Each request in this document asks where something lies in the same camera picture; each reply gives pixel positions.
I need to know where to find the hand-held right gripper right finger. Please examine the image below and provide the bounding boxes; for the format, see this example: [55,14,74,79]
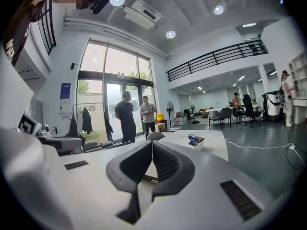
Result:
[151,140,195,199]

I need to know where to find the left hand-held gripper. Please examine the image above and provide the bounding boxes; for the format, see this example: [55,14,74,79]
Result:
[18,113,83,153]

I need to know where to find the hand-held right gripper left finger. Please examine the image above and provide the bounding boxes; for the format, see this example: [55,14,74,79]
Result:
[106,140,154,225]

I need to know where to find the brown cardboard box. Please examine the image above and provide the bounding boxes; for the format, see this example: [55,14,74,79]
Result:
[154,121,166,133]

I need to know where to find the white plastic container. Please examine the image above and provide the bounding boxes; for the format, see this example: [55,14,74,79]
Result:
[188,135,205,151]

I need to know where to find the grey rounded chair back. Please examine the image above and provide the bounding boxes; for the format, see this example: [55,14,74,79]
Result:
[146,132,165,141]

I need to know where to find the metal clothes rack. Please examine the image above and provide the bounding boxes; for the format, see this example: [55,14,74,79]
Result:
[71,103,107,138]

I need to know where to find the black hanging garment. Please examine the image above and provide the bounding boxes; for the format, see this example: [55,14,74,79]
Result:
[82,108,94,134]

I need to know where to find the large black standing fan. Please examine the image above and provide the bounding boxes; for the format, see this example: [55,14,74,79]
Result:
[166,101,175,128]

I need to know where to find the long white table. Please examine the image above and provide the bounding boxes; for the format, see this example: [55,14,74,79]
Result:
[205,106,261,113]

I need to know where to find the dark grey chair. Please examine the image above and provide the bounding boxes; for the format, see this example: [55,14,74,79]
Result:
[220,107,233,128]

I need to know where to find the person's dark printed shirt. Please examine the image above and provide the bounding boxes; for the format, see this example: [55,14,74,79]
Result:
[1,0,52,68]

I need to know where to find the black office chair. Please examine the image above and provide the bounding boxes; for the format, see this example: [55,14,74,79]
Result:
[242,94,262,128]

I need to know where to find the short black balcony railing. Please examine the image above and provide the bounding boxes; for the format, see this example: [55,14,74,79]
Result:
[37,0,57,56]

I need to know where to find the glass entrance door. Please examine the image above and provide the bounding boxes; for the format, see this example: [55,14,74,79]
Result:
[76,39,157,144]

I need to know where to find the white and black robot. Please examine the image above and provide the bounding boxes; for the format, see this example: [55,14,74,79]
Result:
[261,91,285,123]

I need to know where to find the long black balcony railing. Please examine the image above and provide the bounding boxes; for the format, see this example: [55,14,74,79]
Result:
[166,39,269,82]

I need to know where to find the white ceiling pipes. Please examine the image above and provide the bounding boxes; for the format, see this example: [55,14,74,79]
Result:
[63,17,171,59]

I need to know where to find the white ceiling air conditioner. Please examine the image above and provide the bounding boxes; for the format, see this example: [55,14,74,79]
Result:
[123,0,163,30]

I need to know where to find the blue wall poster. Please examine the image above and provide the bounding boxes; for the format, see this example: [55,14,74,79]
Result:
[60,83,71,99]

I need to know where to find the white floor cable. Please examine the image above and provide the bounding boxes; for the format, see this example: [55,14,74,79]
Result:
[224,139,292,150]

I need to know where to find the black floor cable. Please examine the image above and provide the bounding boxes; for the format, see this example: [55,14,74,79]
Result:
[285,147,307,177]

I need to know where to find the black head-worn camera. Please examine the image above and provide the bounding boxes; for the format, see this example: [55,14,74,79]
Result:
[90,0,110,15]

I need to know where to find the white wall shelf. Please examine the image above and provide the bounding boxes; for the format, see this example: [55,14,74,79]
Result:
[289,51,307,125]

